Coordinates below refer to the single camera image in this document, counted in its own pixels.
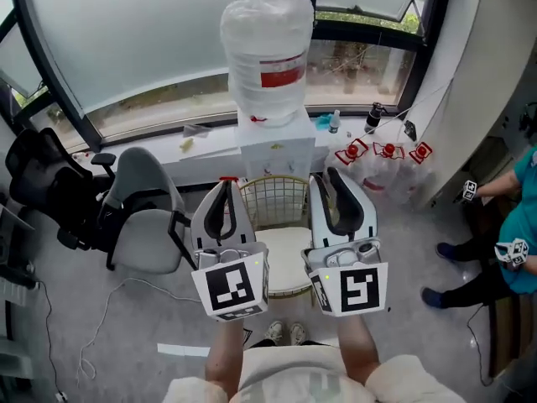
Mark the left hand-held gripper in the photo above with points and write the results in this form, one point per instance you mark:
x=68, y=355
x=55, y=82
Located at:
x=230, y=288

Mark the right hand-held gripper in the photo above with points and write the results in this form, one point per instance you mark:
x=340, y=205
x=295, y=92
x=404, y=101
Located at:
x=356, y=288

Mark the white cushion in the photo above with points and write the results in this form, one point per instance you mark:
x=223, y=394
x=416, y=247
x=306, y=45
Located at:
x=285, y=246

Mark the person's right forearm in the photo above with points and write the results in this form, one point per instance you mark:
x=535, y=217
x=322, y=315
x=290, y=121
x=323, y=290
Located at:
x=358, y=351

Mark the person's left forearm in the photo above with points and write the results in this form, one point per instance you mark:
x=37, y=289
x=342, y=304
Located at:
x=226, y=359

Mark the grey padded chair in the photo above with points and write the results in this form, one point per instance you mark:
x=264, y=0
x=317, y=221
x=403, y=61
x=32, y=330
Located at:
x=142, y=242

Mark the black mesh office chair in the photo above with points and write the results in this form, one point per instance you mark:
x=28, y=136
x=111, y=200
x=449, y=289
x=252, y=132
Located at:
x=42, y=170

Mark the white window sill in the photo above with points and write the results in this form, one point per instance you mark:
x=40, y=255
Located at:
x=210, y=145

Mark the white water dispenser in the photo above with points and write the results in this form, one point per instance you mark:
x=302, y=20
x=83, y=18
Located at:
x=272, y=158

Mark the yellowish crumpled wrapper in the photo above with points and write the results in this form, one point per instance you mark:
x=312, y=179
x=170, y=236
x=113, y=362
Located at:
x=187, y=143

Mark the small clear water bottle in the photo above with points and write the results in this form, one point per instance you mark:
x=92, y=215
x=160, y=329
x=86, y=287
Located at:
x=334, y=122

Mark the teal cloth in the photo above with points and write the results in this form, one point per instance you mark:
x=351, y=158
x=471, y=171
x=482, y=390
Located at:
x=323, y=121

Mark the black thermos bottle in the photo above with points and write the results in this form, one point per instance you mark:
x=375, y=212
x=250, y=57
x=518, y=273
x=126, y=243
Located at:
x=373, y=120

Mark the person's left shoe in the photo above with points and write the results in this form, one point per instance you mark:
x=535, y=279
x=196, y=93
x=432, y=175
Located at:
x=274, y=333

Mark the person's shoe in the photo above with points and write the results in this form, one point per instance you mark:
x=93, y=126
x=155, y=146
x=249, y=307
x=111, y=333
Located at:
x=274, y=333
x=298, y=334

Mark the person's black trousers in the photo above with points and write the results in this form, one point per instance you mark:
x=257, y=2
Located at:
x=264, y=342

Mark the person's right shoe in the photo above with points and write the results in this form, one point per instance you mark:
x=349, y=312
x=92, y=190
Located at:
x=298, y=334

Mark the white floor tape strip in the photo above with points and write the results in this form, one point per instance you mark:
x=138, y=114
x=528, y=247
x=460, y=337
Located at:
x=182, y=350

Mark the person's cream shirt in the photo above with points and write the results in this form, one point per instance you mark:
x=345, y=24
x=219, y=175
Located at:
x=293, y=376

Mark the large clear water bottle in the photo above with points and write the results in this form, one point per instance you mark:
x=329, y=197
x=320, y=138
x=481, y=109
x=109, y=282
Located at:
x=264, y=44

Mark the black equipment stand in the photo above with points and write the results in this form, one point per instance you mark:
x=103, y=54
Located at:
x=12, y=267

